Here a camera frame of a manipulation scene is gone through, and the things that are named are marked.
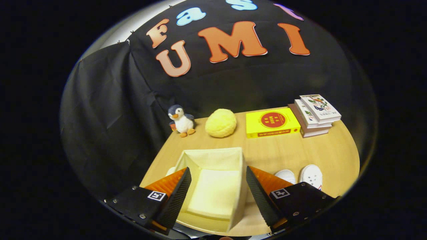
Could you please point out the white book with illustrated cover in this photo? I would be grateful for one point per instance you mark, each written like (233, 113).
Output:
(320, 108)

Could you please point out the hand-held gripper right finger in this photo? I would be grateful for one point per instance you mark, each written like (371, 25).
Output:
(262, 200)

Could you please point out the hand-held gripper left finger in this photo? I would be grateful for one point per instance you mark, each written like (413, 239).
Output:
(175, 200)

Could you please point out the brown book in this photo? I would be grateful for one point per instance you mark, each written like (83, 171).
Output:
(308, 132)

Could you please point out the penguin plush toy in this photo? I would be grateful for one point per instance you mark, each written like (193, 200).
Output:
(182, 123)

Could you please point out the row of small cloth clips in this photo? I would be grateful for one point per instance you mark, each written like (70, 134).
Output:
(132, 32)

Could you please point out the beige fabric storage box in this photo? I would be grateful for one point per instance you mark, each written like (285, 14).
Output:
(217, 193)

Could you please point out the yellow round plush bun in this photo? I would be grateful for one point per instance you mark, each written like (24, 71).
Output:
(221, 123)

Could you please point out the yellow book with red circle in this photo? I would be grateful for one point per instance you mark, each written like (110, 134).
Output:
(257, 125)

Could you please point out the white canvas shoe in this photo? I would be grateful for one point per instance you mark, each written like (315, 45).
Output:
(312, 175)
(285, 175)

